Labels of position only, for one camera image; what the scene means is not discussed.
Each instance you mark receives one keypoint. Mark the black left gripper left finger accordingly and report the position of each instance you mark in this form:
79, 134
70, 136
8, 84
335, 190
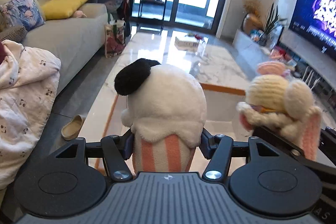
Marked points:
114, 151

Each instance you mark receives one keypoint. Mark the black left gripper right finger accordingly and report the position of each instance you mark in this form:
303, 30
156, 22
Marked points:
219, 150

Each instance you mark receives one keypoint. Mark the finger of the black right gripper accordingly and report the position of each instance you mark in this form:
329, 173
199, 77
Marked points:
323, 164

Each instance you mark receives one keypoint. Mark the crocheted cream bunny doll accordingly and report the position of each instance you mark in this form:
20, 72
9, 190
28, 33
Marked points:
284, 105

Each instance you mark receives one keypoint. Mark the white panda ice-cream plush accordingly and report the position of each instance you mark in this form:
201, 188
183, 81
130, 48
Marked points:
166, 112

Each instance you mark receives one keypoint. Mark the orange cardboard storage box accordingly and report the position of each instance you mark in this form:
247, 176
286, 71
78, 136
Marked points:
222, 117

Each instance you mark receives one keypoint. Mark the beige slipper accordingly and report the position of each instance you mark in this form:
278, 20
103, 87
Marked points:
71, 130

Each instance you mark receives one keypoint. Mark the white tv cabinet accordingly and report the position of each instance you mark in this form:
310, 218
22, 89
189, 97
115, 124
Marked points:
305, 61

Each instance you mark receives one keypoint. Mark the printed shopping bag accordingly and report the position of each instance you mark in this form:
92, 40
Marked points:
114, 38

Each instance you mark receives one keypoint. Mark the white music-note quilt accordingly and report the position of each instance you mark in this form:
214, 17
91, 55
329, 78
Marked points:
29, 83

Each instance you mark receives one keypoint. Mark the small white box on table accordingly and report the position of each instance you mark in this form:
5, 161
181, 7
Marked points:
187, 43

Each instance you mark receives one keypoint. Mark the brown vase dried flowers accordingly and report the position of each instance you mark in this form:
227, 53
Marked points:
252, 19

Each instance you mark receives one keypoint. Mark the grey fabric sofa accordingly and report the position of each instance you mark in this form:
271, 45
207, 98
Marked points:
74, 40

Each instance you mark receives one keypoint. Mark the green potted plant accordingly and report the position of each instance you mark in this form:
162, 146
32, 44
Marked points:
272, 21

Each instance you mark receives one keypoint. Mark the television screen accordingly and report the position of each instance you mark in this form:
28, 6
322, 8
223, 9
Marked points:
314, 20

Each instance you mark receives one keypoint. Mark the dark red cushion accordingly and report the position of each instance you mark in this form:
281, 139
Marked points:
3, 52

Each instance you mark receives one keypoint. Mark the yellow pillow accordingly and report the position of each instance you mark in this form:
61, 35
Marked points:
61, 9

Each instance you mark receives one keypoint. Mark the blue floral cushion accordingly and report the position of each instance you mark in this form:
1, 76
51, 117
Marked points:
24, 13

